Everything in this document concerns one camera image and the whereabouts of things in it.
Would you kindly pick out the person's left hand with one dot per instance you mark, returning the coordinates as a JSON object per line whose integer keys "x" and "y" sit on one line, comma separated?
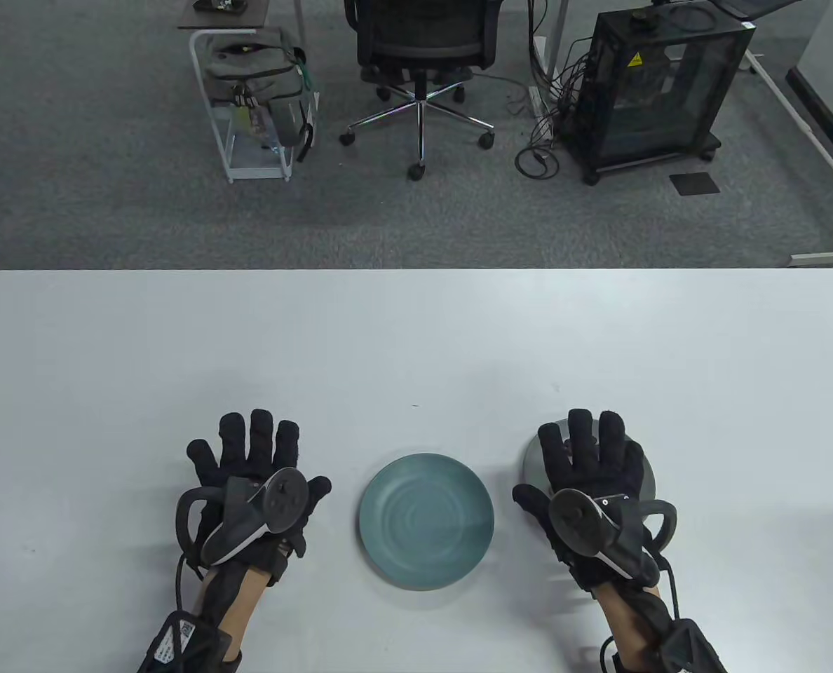
{"x": 248, "y": 505}

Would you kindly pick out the person's right hand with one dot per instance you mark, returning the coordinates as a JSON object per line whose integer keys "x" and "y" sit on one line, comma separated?
{"x": 599, "y": 470}

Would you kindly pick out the person's left little finger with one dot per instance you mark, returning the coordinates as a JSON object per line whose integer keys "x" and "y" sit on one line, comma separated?
{"x": 205, "y": 461}

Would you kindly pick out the person's right little finger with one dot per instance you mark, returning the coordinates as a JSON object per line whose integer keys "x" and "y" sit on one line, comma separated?
{"x": 635, "y": 466}

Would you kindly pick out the person's left middle finger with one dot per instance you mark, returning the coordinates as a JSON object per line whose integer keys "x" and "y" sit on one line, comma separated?
{"x": 261, "y": 442}

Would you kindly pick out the person's right thumb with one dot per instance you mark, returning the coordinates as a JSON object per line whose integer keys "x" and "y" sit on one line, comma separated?
{"x": 531, "y": 499}

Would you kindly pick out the person's left thumb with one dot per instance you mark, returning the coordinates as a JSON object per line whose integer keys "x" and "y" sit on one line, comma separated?
{"x": 316, "y": 494}

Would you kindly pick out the person's right middle finger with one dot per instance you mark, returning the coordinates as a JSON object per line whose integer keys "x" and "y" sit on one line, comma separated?
{"x": 582, "y": 445}

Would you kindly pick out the person's right forearm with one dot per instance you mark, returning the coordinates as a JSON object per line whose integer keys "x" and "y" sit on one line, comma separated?
{"x": 630, "y": 617}

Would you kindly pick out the person's left forearm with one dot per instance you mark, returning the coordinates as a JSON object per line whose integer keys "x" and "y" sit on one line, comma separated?
{"x": 238, "y": 603}

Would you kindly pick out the grey ceramic plate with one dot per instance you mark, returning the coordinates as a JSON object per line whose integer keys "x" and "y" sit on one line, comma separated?
{"x": 648, "y": 477}

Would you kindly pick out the black controller on left glove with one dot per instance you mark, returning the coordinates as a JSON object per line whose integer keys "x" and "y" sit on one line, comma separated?
{"x": 276, "y": 499}

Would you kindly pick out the black controller on glove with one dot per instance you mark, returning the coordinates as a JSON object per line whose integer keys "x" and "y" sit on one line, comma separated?
{"x": 276, "y": 499}
{"x": 574, "y": 519}

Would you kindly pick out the black controller on right glove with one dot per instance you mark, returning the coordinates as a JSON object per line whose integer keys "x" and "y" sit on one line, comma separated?
{"x": 574, "y": 519}

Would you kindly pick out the teal ceramic plate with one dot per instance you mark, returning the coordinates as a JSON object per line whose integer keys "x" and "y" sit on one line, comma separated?
{"x": 426, "y": 522}

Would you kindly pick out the black floor mat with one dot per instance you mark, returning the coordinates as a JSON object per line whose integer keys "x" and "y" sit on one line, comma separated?
{"x": 695, "y": 184}

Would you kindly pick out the clear plastic bag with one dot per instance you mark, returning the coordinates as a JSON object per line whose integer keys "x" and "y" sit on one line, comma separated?
{"x": 252, "y": 123}

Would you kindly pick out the white power strip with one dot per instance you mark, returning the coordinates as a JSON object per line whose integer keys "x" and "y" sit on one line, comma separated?
{"x": 536, "y": 100}

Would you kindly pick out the black glass equipment cabinet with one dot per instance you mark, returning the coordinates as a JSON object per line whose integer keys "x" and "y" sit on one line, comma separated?
{"x": 658, "y": 91}

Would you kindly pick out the grey backpack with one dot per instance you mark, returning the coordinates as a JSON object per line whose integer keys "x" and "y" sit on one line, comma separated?
{"x": 255, "y": 66}

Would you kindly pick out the white desk leg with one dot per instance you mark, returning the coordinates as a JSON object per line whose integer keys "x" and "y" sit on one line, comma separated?
{"x": 553, "y": 35}

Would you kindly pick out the brown cart top board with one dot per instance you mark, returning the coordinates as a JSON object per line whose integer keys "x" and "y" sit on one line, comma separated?
{"x": 224, "y": 17}

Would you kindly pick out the black office chair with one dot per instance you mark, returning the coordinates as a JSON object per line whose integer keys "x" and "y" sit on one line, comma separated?
{"x": 420, "y": 42}

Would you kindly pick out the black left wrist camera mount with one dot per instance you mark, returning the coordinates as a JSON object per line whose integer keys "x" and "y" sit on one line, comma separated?
{"x": 178, "y": 645}

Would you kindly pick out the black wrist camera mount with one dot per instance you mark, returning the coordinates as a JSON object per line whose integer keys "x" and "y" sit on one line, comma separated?
{"x": 690, "y": 652}
{"x": 178, "y": 645}

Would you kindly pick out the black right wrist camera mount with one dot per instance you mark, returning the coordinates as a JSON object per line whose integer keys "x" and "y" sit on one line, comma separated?
{"x": 690, "y": 652}

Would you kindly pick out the white desk frame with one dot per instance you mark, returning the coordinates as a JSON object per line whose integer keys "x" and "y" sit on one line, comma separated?
{"x": 820, "y": 151}

